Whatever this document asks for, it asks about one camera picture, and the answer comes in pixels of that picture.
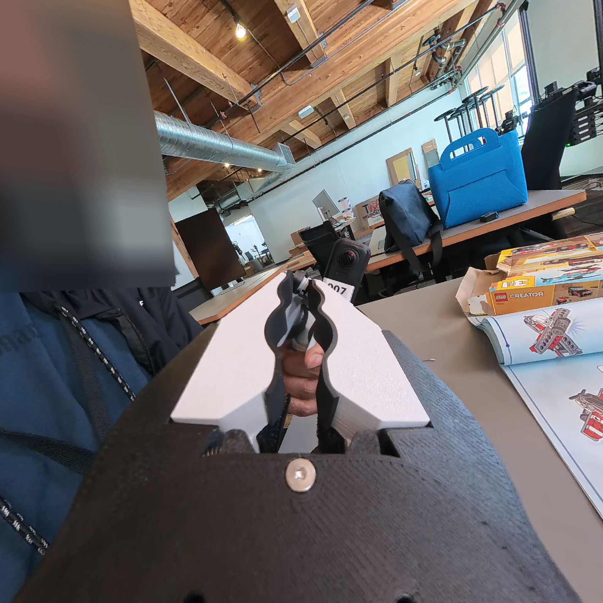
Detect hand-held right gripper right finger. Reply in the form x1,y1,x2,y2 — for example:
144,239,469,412
306,280,430,455

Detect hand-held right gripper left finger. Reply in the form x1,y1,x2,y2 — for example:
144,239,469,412
170,271,295,455

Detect toy instruction booklet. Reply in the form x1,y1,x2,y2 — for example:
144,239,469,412
466,297,603,509

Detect wooden office desk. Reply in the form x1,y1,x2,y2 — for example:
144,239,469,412
188,254,317,326

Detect grey office desk wood edge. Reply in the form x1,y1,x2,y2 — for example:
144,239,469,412
365,188,587,276

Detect standing desk with equipment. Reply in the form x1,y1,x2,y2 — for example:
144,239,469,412
565,66,603,148

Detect person's left hand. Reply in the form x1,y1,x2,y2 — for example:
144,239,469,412
282,341,327,418

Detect printed cardboard moving box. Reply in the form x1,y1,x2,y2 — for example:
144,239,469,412
353,195,383,228

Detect silver computer monitor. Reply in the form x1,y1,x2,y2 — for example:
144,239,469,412
312,189,340,220

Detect navy backpack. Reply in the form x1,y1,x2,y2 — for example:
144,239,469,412
378,180,444,275

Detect dark monitor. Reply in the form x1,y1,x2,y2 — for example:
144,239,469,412
174,207,247,293

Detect blue felt tote bag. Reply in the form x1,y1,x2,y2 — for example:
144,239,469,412
428,128,528,230

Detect yellow toy brick box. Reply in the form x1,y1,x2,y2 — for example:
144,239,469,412
456,235,603,316

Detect group of black bar stools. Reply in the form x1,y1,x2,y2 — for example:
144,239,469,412
433,86,507,142

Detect tall office window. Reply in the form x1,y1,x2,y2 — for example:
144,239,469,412
464,14,533,137

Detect black vertical pole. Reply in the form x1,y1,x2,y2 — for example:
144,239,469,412
518,0,540,114

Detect silver air duct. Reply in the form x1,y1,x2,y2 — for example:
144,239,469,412
155,111,295,172

